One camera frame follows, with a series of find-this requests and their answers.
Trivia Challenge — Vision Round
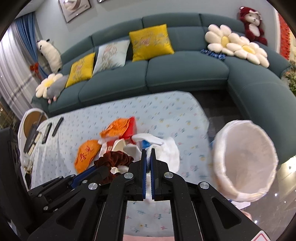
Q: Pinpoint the orange plastic bag with characters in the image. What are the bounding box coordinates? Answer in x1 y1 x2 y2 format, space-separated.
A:
74 140 101 174

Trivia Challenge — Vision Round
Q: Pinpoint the dark red velvet scrunchie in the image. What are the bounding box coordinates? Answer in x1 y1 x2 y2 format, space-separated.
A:
94 151 134 185

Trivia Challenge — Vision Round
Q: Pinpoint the white cotton glove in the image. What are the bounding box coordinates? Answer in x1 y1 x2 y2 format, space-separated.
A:
111 133 181 202

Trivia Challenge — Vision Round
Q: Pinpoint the trash bin with white bag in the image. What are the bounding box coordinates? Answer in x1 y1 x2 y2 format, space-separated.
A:
213 120 278 202

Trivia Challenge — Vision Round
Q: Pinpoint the clear bag of small items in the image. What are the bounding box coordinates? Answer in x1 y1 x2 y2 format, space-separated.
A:
24 162 33 175

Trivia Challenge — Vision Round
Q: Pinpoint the pink fuzzy blanket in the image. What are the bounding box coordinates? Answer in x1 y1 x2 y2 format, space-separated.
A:
123 235 175 241

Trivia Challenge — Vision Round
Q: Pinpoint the slim black remote control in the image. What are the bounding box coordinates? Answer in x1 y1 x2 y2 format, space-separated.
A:
52 117 64 137

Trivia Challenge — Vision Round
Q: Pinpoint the black folder on side table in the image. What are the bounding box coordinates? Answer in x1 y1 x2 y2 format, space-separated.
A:
23 111 47 154

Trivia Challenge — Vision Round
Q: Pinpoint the black remote control with buttons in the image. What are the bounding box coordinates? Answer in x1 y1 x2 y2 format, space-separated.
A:
42 123 52 144

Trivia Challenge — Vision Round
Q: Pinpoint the white flower cushion left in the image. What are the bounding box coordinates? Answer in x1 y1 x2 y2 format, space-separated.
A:
35 73 63 98

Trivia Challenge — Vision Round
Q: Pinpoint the white flower cushion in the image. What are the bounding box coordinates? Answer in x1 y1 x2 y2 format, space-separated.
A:
226 33 269 68
35 73 63 98
204 24 241 56

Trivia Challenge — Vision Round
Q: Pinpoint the grey plush mouse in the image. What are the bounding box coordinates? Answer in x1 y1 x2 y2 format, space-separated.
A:
47 73 69 104

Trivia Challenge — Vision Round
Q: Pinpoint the floral light blue tablecloth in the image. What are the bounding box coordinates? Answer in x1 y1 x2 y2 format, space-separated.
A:
30 90 217 237

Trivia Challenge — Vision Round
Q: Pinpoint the white sheer curtain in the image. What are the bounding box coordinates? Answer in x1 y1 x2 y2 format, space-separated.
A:
1 23 40 119

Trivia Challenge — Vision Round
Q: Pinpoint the small yellow embroidered pillow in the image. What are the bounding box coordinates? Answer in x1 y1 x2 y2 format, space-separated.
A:
65 52 95 88

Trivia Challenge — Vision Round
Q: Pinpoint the red curtain tie bow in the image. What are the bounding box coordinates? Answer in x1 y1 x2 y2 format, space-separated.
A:
30 62 42 80

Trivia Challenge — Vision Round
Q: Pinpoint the white long plush toy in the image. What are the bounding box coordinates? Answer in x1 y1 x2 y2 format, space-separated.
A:
37 40 62 73

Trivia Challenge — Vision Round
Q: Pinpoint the light blue embroidered pillow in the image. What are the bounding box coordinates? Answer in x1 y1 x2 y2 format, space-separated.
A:
93 40 130 75

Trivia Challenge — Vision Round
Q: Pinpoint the blue patterned scrunchie on sofa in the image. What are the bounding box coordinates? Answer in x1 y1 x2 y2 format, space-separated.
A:
200 49 226 61

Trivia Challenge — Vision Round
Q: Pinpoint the teal sectional sofa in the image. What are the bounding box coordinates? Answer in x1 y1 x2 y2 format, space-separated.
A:
32 13 295 163

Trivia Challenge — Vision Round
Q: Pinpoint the large yellow embroidered pillow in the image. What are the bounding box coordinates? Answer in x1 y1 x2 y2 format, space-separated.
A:
129 24 175 62

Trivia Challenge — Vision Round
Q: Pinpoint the blue curtain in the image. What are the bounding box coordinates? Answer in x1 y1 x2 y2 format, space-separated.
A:
15 13 48 79

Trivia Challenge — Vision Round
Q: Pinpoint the green potted plant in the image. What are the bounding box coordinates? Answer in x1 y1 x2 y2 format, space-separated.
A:
284 65 296 95

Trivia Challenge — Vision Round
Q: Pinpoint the white flower cushion lower right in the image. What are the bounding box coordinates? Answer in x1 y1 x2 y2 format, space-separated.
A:
226 33 269 68

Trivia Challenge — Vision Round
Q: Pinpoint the left framed picture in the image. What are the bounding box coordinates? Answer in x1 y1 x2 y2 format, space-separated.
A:
58 0 91 23

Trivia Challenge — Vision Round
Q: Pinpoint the white flower cushion upper right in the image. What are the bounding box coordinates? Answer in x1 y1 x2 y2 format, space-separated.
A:
204 24 241 56

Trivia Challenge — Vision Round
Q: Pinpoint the red paper garland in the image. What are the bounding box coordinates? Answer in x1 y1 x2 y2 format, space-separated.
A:
278 14 290 60

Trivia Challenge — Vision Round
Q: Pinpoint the red and white teddy bear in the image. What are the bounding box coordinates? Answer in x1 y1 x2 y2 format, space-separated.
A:
239 6 267 46

